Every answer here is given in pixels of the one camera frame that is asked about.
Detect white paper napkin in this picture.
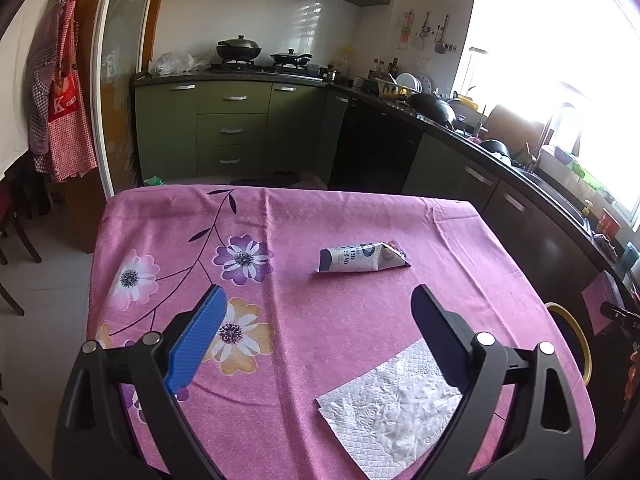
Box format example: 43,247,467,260
317,340,462,479

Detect white blue tube pouch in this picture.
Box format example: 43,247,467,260
318,240,410,273

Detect yellow rimmed trash bin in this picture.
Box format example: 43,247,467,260
544,302,592,386

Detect steel kitchen sink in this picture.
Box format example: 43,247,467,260
520,170,592,235

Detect pink floral tablecloth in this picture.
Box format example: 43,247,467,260
88,185,596,479

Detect steel faucet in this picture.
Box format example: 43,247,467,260
525,118,554,172

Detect wooden cutting board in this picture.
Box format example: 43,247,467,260
485,105,544,154

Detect dark wooden chair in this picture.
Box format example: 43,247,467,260
0,181,42,318

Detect black wok on counter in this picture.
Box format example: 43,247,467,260
407,93,457,130

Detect green lower cabinets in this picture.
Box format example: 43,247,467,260
132,76,612,307

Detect red checkered apron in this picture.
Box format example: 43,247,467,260
27,0,96,183

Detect dish rack with plates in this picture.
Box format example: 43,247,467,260
375,73,434,100

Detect plastic bag on counter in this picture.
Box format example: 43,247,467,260
148,51,212,77

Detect black wok with lid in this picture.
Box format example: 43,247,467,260
216,35,262,63

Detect small black pan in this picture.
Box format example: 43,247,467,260
270,49,312,68

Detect white hanging cloth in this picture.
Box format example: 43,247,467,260
1,0,48,178

